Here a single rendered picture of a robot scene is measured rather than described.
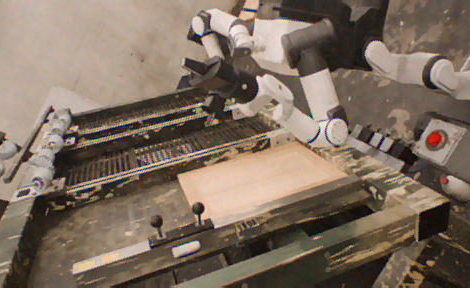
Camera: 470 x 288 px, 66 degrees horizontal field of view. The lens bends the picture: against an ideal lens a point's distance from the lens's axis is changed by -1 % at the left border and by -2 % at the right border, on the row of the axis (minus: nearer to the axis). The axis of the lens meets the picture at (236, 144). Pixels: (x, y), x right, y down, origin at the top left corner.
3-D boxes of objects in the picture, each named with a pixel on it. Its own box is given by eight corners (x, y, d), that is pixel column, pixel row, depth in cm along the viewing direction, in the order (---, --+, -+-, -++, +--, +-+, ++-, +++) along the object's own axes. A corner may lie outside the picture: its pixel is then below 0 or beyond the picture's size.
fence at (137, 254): (362, 189, 125) (362, 179, 124) (76, 285, 102) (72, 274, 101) (354, 183, 130) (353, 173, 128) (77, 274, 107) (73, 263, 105)
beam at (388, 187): (449, 230, 108) (452, 199, 104) (417, 243, 105) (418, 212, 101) (228, 91, 305) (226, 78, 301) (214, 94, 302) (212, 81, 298)
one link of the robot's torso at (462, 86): (475, 72, 179) (405, 48, 161) (514, 78, 161) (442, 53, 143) (463, 101, 183) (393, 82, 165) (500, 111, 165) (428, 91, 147)
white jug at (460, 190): (479, 188, 178) (457, 175, 169) (468, 205, 179) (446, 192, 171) (462, 180, 187) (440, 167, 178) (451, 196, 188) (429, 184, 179)
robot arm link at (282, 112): (243, 102, 101) (278, 127, 106) (265, 82, 96) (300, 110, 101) (244, 89, 105) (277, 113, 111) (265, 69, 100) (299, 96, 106)
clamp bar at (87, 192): (298, 145, 167) (293, 95, 158) (20, 225, 138) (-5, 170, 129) (288, 139, 176) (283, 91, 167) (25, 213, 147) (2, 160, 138)
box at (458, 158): (498, 152, 105) (466, 127, 97) (475, 187, 106) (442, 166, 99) (463, 140, 115) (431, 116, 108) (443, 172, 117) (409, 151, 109)
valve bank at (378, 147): (450, 161, 135) (412, 136, 125) (429, 193, 137) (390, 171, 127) (366, 125, 180) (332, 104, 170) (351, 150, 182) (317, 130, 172)
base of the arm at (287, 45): (333, 52, 118) (322, 18, 115) (343, 55, 106) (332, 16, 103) (289, 69, 120) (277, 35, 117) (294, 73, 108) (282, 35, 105)
